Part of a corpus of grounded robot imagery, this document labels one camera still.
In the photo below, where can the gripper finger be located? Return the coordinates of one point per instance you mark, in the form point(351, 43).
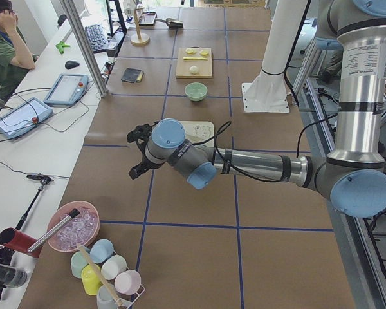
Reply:
point(137, 171)

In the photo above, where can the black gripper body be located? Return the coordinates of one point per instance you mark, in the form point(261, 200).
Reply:
point(145, 163)

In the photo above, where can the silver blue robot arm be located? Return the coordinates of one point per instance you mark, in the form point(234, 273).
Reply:
point(352, 175)

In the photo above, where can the light green bowl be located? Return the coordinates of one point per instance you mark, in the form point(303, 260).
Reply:
point(196, 91)

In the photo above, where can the pink bowl with ice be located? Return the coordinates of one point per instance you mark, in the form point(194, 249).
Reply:
point(81, 230)

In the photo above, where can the white steamed bun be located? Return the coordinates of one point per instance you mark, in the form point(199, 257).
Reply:
point(193, 70)

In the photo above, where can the white bear tray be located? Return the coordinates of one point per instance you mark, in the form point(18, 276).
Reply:
point(199, 131)

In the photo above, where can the grey folded cloth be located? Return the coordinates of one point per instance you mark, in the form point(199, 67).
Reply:
point(132, 75)

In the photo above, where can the metal tube tool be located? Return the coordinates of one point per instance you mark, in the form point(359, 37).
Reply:
point(45, 237)

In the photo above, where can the blue cup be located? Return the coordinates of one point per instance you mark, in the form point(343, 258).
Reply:
point(102, 250)

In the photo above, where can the far teach pendant tablet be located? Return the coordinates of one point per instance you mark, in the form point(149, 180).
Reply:
point(67, 90)

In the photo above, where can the teach pendant tablet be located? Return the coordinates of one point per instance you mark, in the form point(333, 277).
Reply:
point(24, 118)
point(67, 90)

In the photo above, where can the yellow plastic knife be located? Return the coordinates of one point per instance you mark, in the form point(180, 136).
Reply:
point(195, 58)

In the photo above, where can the wooden cutting board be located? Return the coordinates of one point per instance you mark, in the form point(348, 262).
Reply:
point(205, 67)

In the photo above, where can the black selfie stick tripod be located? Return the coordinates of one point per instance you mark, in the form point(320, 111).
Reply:
point(44, 180)

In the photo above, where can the white cup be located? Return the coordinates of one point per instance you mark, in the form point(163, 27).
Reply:
point(115, 265)

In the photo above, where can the wooden mug tree stand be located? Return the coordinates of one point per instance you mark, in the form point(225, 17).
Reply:
point(139, 38)

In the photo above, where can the lemon slice upper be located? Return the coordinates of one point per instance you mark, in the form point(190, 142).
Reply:
point(190, 51)

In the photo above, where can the black computer mouse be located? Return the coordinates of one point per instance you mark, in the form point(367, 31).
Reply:
point(71, 64)

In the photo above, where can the black keyboard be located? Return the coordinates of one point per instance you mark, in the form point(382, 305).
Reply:
point(97, 38)

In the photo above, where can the green cup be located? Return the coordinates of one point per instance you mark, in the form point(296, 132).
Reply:
point(77, 263)

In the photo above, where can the wooden stick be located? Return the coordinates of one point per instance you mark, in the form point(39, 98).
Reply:
point(118, 301)

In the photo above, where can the pink cup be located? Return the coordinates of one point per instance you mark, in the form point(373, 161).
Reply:
point(128, 282)

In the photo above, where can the yellow cup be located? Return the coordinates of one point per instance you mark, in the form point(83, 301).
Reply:
point(90, 281)

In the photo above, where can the metal scoop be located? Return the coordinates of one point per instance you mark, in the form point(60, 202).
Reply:
point(171, 23)

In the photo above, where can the near teach pendant tablet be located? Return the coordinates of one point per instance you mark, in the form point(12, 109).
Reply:
point(24, 118)

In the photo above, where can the black glass rack tray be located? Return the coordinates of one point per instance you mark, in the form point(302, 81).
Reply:
point(147, 19)

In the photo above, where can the green clamp tool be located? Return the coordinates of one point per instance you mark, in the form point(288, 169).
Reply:
point(61, 46)

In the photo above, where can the grey cup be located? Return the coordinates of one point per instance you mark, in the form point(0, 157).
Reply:
point(104, 300)

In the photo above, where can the red cylinder cup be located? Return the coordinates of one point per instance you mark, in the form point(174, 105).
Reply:
point(18, 241)

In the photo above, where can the person in green shirt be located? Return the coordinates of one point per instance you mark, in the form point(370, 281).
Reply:
point(16, 59)

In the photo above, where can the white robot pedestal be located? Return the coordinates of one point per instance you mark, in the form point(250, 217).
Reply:
point(267, 93)

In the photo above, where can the aluminium frame post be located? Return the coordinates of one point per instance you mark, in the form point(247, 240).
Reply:
point(85, 47)

